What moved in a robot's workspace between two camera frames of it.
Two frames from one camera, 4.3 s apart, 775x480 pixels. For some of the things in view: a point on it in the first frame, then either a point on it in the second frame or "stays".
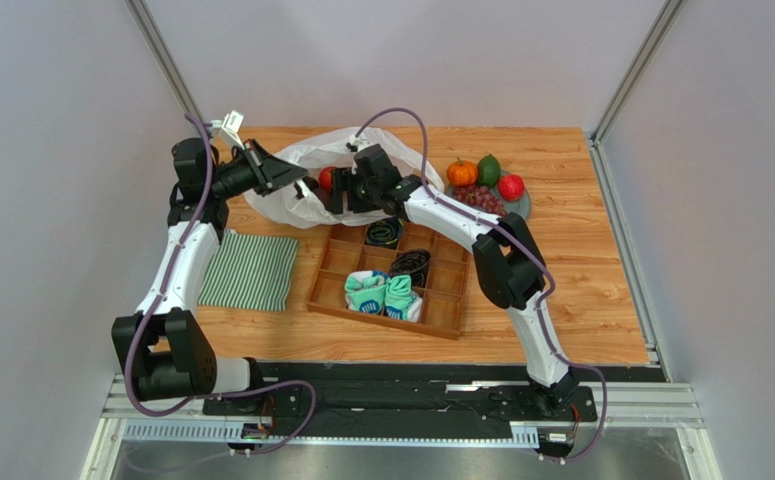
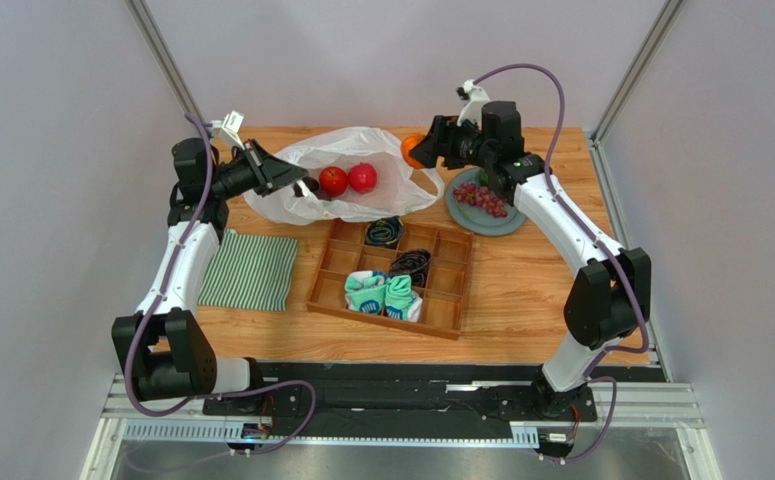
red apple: (326, 179) stays
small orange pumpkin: (462, 173) → (407, 144)
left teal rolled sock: (365, 290) stays
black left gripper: (267, 172) stays
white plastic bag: (336, 148) stays
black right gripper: (344, 191) → (441, 141)
